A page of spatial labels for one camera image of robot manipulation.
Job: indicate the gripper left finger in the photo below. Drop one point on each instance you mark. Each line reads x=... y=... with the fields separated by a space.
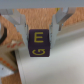
x=20 y=27

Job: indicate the purple block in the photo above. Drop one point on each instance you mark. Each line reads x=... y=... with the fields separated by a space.
x=39 y=43

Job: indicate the wooden drawer box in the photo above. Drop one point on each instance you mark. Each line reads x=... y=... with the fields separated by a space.
x=8 y=50

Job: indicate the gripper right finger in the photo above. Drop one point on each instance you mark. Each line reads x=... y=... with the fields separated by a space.
x=55 y=24

